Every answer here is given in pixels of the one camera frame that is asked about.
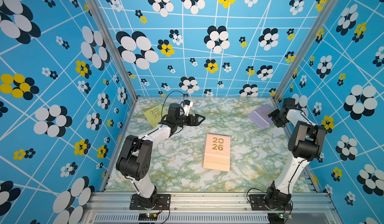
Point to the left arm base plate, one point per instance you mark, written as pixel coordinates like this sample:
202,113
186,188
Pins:
158,202

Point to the purple calendar far right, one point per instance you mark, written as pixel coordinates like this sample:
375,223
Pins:
260,116

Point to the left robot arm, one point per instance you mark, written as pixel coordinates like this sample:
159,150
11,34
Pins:
135,156

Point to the pink calendar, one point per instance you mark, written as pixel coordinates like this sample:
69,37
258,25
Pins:
217,153

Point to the green desk calendar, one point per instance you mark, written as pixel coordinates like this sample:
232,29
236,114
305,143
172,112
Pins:
155,114

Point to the right aluminium corner post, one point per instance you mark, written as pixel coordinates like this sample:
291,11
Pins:
304,48

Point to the aluminium corner post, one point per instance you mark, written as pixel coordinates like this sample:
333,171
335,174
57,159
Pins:
304,48
102,25

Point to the aluminium front rail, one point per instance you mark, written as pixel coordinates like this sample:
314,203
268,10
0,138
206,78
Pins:
209,208

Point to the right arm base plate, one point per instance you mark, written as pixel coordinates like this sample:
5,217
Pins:
259,202

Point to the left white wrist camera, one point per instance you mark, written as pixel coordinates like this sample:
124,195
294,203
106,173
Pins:
187,105

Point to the left green circuit board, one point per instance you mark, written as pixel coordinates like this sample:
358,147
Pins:
148,217

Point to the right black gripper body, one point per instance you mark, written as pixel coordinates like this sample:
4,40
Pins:
278,120

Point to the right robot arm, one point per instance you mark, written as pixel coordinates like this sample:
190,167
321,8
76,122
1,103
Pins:
305,144

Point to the left aluminium corner post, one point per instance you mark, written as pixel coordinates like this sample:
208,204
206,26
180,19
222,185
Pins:
102,25

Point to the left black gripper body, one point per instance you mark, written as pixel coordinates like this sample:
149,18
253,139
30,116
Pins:
182,120

